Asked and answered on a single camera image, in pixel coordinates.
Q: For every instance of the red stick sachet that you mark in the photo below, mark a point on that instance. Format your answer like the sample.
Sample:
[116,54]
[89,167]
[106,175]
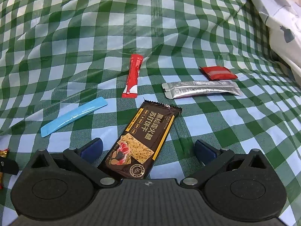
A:
[131,87]

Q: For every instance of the blue stick sachet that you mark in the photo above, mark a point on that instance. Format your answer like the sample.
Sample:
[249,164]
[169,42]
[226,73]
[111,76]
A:
[72,116]

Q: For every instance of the dark brown cracker packet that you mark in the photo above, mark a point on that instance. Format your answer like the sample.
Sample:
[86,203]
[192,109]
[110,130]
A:
[133,154]

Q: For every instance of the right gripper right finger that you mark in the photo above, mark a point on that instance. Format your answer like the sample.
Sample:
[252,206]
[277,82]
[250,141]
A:
[214,160]

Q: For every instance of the small red square packet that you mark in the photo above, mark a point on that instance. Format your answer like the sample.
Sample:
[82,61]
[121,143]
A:
[215,73]

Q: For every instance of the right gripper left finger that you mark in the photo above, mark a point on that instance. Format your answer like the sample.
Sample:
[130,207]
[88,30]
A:
[82,159]

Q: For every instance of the green checkered sofa cover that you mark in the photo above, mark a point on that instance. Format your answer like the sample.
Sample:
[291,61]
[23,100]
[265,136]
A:
[57,55]

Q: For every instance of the white patterned cloth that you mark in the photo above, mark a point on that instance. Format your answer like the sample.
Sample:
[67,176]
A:
[283,19]

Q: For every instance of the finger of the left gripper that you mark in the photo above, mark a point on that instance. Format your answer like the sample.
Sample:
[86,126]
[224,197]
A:
[10,166]

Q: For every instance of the silver stick sachet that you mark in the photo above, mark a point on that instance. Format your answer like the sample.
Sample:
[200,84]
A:
[176,90]

